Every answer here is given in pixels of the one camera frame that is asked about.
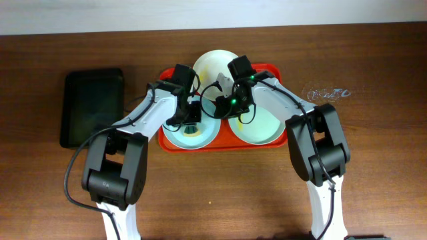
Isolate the light blue plate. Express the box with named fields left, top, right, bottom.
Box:
left=228, top=105, right=286, bottom=145
left=162, top=111, right=221, bottom=150

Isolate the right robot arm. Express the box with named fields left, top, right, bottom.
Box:
left=212, top=55, right=350, bottom=239

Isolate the red plastic tray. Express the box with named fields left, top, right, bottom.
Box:
left=157, top=63, right=288, bottom=153

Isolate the black plastic tray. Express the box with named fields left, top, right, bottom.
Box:
left=59, top=68, right=125, bottom=149

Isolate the white plate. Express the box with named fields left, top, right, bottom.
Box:
left=193, top=50, right=238, bottom=101

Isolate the green yellow sponge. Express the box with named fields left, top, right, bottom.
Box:
left=183, top=125, right=201, bottom=137

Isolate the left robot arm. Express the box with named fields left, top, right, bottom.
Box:
left=81, top=65, right=201, bottom=239

